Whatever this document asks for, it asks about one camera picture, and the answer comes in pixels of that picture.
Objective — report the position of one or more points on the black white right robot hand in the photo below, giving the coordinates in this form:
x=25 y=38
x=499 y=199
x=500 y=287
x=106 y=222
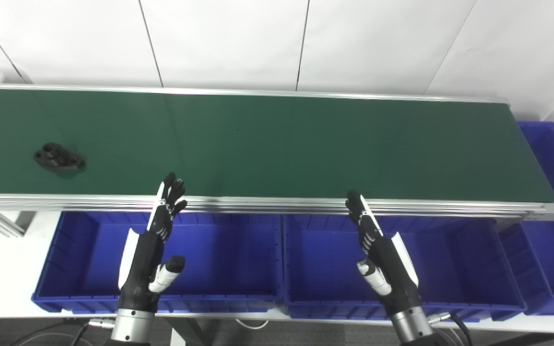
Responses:
x=392 y=274

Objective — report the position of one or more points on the grey table leg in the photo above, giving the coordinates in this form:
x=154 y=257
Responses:
x=193 y=331

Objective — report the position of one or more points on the green conveyor belt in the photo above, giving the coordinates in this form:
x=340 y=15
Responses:
x=282 y=205
x=282 y=144

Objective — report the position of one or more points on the blue plastic bin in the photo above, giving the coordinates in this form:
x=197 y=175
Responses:
x=459 y=264
x=551 y=250
x=219 y=259

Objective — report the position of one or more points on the black flanged machine part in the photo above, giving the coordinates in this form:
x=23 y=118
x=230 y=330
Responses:
x=58 y=157

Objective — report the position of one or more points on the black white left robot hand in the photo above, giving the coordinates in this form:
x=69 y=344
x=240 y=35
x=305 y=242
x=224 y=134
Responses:
x=142 y=269

